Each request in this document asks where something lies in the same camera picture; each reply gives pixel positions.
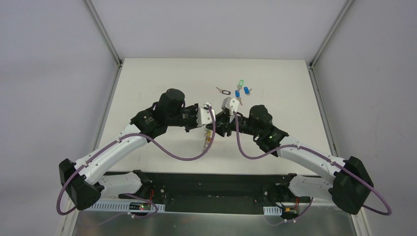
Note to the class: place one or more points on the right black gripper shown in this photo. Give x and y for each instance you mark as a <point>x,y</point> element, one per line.
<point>224,122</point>

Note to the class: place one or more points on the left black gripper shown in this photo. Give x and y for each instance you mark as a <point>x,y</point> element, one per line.
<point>192,118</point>

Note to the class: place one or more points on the metal keyring with keys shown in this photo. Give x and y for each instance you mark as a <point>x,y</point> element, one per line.
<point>208,138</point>

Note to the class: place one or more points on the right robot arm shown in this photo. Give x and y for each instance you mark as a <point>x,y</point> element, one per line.
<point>346,182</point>

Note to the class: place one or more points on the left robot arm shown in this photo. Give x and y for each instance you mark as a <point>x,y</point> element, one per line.
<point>83,182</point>

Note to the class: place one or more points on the black tagged key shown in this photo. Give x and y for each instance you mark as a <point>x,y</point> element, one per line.
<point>223,91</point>

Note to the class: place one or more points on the blue tagged key left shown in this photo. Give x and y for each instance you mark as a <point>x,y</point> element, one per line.
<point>238,97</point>

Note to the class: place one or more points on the blue tagged key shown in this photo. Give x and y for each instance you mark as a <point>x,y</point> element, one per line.
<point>247,90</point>
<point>238,97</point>

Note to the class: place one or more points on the blue tagged key right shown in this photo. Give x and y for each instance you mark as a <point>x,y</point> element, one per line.
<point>247,90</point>

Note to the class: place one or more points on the green tagged key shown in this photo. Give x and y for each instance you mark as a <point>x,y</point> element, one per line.
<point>240,84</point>

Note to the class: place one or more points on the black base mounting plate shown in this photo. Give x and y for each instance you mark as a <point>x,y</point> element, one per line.
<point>217,193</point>

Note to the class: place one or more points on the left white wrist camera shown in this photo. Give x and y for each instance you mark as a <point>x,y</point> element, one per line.
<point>205,115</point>

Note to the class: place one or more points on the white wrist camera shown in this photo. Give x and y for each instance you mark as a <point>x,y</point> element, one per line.
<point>232,105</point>
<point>205,115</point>

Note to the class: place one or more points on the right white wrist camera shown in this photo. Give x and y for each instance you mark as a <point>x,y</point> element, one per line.
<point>232,105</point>

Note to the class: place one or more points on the right white cable duct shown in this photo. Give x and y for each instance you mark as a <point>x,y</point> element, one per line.
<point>272,211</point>

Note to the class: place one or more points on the white cable duct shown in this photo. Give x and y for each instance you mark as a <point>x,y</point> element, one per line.
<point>272,211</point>
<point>126,206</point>

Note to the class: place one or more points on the left white cable duct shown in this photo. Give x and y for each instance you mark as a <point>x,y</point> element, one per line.
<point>126,206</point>

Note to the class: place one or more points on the left aluminium frame post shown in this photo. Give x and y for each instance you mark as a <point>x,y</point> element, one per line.
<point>89,5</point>

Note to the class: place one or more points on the aluminium frame post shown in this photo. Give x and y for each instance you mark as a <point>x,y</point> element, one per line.
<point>89,5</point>
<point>332,31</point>

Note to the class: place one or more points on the right aluminium frame post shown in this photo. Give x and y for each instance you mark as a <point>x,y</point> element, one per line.
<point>332,31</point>

